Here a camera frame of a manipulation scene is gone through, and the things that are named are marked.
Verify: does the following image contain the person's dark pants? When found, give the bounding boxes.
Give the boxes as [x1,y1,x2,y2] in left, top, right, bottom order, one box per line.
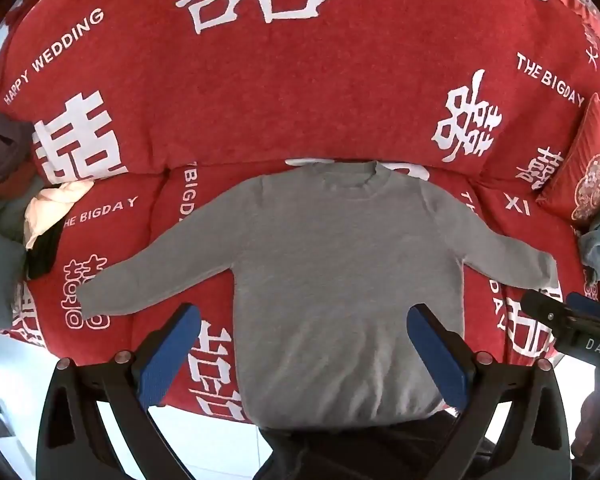
[260,409,486,480]

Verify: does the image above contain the peach cloth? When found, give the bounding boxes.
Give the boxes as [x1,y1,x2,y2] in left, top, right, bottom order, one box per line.
[24,180,95,251]

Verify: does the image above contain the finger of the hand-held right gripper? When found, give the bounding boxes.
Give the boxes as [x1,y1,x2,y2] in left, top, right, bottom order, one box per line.
[565,291,600,320]
[521,287,573,333]

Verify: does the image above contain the black cloth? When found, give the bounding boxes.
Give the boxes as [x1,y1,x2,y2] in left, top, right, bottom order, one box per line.
[26,225,66,280]

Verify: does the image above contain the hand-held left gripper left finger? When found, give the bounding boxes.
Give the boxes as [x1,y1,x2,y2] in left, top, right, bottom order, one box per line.
[34,302,203,480]

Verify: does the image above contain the red printed sofa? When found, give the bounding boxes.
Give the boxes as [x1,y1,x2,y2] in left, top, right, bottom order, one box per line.
[0,0,600,423]

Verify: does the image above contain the grey knit sweater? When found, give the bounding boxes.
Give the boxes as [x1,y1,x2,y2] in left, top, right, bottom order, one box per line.
[75,160,561,431]

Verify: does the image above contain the person's right hand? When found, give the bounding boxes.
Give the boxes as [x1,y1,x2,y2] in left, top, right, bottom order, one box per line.
[572,375,600,467]

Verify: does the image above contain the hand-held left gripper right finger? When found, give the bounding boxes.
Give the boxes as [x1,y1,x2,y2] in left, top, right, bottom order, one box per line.
[406,302,573,480]

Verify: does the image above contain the purple grey cloth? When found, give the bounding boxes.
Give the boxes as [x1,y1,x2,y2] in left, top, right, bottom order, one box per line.
[0,111,35,188]

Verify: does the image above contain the red embroidered cushion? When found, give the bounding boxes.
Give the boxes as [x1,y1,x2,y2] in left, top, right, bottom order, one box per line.
[536,92,600,233]

